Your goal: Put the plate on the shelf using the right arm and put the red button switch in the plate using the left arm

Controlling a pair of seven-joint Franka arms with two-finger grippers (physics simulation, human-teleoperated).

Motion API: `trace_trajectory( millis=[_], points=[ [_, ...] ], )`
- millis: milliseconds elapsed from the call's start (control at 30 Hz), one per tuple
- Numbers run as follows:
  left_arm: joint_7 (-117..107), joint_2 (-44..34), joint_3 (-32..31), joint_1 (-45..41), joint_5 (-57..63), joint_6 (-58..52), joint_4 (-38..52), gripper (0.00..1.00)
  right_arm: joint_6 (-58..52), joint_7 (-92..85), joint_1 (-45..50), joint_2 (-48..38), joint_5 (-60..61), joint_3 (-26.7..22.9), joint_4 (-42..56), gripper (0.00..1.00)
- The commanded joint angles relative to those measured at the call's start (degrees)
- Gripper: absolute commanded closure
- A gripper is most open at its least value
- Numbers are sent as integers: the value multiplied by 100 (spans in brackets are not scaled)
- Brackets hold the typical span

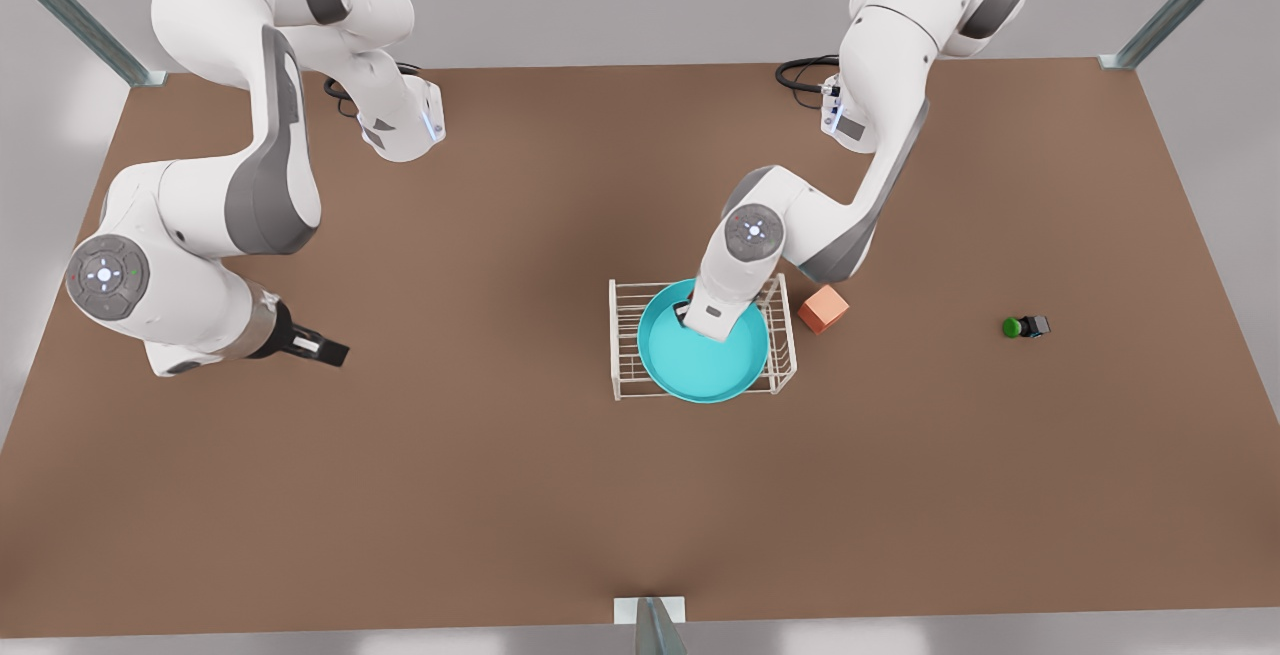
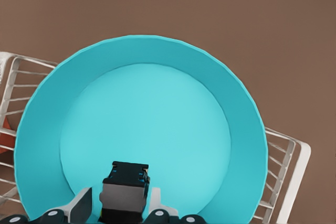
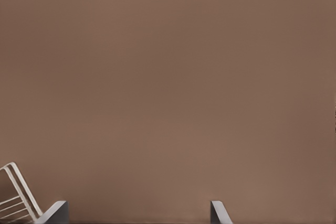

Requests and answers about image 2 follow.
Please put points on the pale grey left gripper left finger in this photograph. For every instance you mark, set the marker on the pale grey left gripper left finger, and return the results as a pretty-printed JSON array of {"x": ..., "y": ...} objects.
[{"x": 78, "y": 207}]

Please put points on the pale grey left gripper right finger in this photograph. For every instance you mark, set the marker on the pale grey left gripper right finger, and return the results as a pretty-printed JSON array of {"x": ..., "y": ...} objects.
[{"x": 156, "y": 203}]

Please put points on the black and grey button switch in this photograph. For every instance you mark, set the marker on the black and grey button switch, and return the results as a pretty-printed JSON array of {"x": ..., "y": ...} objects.
[{"x": 123, "y": 195}]

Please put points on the cyan round plate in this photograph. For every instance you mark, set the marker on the cyan round plate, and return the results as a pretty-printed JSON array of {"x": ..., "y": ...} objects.
[{"x": 147, "y": 108}]

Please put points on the orange red block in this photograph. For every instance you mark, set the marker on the orange red block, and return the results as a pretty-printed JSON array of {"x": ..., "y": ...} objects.
[{"x": 6, "y": 140}]

